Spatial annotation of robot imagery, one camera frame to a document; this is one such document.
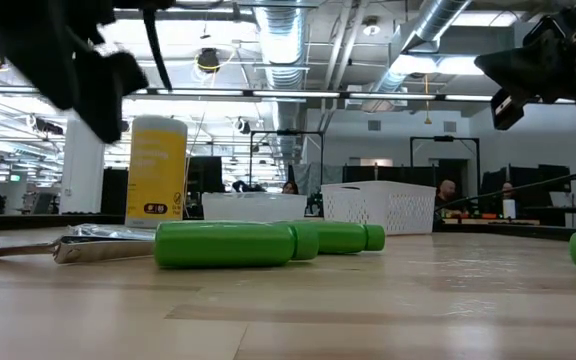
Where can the white plastic bin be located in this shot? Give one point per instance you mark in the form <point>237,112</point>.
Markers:
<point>253,207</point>

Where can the yellow wipes canister white lid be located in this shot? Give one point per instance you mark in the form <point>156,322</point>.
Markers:
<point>156,172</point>

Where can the white pillar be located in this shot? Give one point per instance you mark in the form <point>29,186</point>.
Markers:
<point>82,170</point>

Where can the white cup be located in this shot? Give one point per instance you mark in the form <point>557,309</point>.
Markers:
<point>509,209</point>

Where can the person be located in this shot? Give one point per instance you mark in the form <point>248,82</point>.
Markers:
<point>290,188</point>
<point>508,191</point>
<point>447,197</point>

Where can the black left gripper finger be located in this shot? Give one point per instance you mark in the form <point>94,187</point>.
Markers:
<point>105,90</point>

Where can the white perforated plastic basket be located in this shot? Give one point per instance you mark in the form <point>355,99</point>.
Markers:
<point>378,207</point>

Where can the black aluminium table frame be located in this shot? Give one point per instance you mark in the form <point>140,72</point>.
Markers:
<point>43,221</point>

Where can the long ceiling light bar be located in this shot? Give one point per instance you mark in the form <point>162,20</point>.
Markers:
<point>293,93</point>

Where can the silver nail clipper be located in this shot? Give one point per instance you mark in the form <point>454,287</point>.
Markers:
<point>113,231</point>
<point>98,250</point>

